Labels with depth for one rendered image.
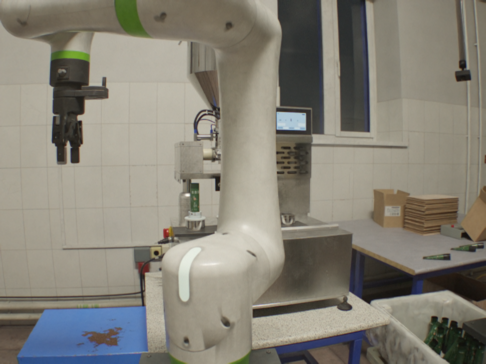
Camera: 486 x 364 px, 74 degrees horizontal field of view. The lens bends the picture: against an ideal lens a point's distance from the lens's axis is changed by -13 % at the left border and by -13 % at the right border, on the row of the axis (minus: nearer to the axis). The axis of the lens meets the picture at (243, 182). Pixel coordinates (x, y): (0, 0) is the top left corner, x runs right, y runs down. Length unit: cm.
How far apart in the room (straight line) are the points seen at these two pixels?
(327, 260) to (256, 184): 71
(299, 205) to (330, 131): 217
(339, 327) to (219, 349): 75
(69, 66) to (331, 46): 308
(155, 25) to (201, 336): 43
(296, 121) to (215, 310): 102
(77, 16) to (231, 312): 52
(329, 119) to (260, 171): 295
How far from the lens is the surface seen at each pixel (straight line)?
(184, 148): 134
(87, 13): 64
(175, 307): 51
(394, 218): 285
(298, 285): 126
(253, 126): 61
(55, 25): 73
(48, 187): 282
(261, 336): 115
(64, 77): 86
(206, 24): 51
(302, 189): 143
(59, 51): 88
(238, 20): 53
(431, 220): 269
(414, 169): 363
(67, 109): 85
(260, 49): 63
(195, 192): 124
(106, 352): 141
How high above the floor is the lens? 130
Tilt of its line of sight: 5 degrees down
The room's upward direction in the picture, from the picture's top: straight up
